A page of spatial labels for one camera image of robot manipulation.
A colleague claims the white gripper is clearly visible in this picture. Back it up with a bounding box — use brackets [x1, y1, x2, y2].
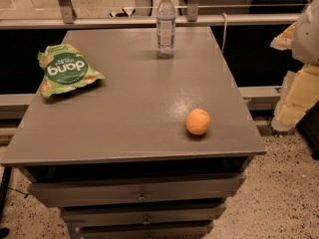
[270, 0, 319, 131]

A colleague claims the green rice chip bag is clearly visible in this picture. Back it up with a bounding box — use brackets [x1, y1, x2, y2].
[38, 44, 104, 99]

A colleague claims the orange fruit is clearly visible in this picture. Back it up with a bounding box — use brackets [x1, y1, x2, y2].
[185, 109, 210, 135]

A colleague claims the clear plastic water bottle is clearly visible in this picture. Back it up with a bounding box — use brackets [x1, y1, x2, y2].
[157, 0, 175, 58]

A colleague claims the grey drawer cabinet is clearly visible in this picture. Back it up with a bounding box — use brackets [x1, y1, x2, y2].
[1, 27, 265, 239]

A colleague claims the white cable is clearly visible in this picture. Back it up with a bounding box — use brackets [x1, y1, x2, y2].
[220, 12, 229, 54]

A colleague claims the metal railing frame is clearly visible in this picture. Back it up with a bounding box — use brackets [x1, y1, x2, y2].
[0, 0, 312, 30]

